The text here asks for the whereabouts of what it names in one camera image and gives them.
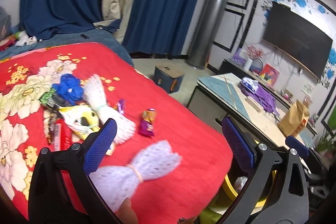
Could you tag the green dark wrapper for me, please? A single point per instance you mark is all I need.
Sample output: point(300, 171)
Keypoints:
point(51, 100)

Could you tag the yellow rimmed trash bin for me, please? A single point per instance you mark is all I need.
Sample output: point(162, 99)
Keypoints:
point(233, 189)

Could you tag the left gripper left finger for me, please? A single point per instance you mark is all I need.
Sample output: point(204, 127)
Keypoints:
point(49, 201)

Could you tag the white tissue pack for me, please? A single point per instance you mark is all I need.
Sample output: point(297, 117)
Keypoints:
point(249, 84)

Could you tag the blue plastic bag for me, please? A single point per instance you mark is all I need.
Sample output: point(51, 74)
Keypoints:
point(69, 88)

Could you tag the white foam net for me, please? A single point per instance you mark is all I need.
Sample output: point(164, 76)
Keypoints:
point(116, 183)
point(95, 96)

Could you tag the blue storage stool box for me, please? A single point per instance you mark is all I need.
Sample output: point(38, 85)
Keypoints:
point(168, 77)

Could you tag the black wall television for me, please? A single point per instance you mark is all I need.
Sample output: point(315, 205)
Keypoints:
point(298, 38)

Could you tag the blue sofa cover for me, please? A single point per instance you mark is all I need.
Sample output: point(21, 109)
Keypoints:
point(98, 35)

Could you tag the white power strip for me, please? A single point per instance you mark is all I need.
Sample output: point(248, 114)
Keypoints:
point(254, 104)

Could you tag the person's left hand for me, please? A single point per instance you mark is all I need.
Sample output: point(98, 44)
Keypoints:
point(126, 214)

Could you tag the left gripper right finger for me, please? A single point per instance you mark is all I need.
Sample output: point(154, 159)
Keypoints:
point(276, 189)

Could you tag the orange purple candy wrapper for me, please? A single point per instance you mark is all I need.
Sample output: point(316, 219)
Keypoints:
point(146, 124)

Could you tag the purple snack wrapper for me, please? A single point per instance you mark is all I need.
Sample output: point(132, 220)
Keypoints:
point(120, 106)

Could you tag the coffee table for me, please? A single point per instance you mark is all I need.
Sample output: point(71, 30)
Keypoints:
point(217, 97)

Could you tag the blue curtain right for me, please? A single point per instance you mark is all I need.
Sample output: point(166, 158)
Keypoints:
point(158, 26)

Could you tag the silver tower air conditioner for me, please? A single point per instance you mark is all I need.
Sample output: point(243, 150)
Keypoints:
point(205, 31)

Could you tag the colourful picture frame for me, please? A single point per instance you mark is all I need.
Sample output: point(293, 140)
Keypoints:
point(269, 75)

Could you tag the yellow white snack bag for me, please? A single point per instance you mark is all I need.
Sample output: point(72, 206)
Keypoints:
point(81, 119)

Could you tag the white vase red flowers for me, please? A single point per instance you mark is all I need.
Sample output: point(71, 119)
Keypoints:
point(253, 62)

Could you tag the red floral blanket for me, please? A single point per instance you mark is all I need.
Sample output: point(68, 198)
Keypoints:
point(185, 192)

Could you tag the dark brown wrapper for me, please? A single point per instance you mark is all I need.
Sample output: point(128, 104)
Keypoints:
point(49, 121)

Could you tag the brown paper bag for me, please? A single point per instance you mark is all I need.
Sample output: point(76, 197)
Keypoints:
point(295, 120)

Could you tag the purple bag on table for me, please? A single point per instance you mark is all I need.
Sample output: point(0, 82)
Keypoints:
point(260, 95)

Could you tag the red snack tube package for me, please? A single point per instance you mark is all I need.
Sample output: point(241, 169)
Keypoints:
point(62, 136)

